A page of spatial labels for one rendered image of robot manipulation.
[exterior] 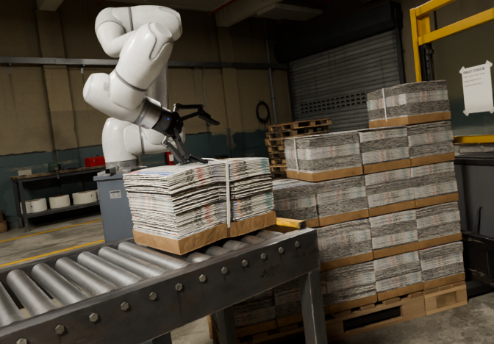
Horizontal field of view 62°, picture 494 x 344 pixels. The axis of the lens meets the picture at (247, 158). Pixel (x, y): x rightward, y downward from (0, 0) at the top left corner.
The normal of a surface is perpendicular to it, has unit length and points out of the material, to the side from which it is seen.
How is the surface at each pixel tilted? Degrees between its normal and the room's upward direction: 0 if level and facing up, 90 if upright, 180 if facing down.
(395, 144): 90
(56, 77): 90
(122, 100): 122
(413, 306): 90
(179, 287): 90
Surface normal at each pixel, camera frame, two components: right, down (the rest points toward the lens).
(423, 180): 0.29, 0.01
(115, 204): -0.26, 0.08
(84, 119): 0.62, -0.03
